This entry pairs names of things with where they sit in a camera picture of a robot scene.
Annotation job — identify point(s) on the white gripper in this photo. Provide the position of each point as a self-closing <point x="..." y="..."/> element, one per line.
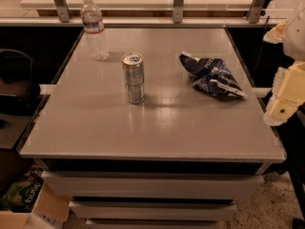
<point x="295" y="35"/>

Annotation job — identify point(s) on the silver redbull can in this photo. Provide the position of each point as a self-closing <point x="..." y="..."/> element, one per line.
<point x="133" y="69"/>

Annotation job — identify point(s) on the blue crumpled chip bag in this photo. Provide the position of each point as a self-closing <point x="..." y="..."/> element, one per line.
<point x="211" y="75"/>

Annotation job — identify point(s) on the grey drawer cabinet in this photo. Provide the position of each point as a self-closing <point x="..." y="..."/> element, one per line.
<point x="180" y="159"/>

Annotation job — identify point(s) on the white back shelf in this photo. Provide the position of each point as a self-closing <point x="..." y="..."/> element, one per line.
<point x="143" y="0"/>

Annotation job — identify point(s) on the clear plastic water bottle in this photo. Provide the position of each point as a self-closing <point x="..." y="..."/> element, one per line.
<point x="94" y="29"/>

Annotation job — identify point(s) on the black chair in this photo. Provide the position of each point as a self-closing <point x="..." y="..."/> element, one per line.
<point x="19" y="90"/>

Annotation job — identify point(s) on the cardboard box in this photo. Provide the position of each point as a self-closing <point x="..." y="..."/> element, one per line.
<point x="50" y="211"/>

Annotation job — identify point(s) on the green snack bag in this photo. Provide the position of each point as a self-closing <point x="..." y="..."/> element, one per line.
<point x="24" y="192"/>

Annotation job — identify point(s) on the right metal bracket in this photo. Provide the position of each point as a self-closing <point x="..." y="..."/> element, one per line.
<point x="254" y="13"/>

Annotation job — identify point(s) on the metal bracket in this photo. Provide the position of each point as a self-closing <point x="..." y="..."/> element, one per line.
<point x="63" y="11"/>
<point x="178" y="6"/>
<point x="254" y="13"/>

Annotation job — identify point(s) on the middle metal bracket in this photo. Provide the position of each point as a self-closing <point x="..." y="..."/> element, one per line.
<point x="178" y="6"/>

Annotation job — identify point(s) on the left metal bracket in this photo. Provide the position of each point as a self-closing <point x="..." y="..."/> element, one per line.
<point x="63" y="11"/>

